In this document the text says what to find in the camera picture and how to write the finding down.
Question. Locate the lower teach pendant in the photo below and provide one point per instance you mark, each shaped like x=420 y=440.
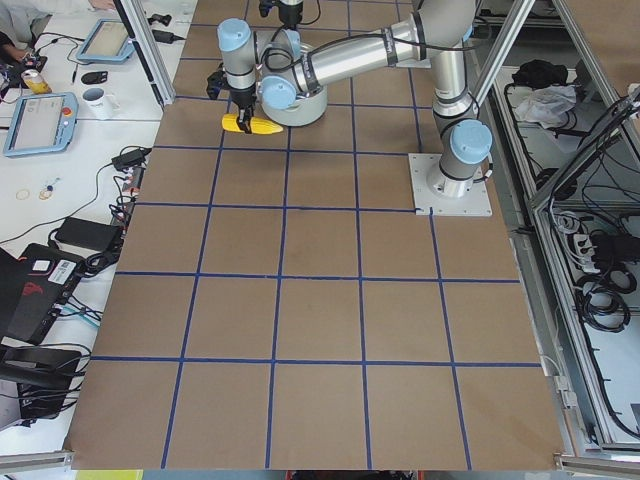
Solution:
x=41 y=124

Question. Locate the teach pendant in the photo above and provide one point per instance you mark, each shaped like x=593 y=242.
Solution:
x=108 y=42
x=41 y=124

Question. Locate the yellow corn cob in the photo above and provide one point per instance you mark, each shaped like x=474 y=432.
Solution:
x=260 y=126

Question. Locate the white mug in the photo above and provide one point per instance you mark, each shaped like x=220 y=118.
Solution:
x=102 y=104

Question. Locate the pale green cooking pot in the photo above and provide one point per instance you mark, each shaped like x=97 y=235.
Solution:
x=282 y=103

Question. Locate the black power adapter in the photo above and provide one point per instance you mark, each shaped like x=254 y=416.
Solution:
x=132 y=158

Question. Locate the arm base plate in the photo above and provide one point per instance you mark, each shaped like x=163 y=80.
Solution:
x=436 y=194

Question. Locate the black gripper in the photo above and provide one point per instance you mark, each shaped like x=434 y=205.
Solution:
x=243 y=99

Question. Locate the upper teach pendant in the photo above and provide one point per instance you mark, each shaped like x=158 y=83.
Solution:
x=108 y=42

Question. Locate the black laptop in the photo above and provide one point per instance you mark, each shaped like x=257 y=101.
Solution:
x=33 y=287

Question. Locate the yellow drink can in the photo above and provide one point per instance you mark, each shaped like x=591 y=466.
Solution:
x=34 y=80

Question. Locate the aluminium frame post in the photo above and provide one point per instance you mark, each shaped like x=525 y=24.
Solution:
x=131 y=13

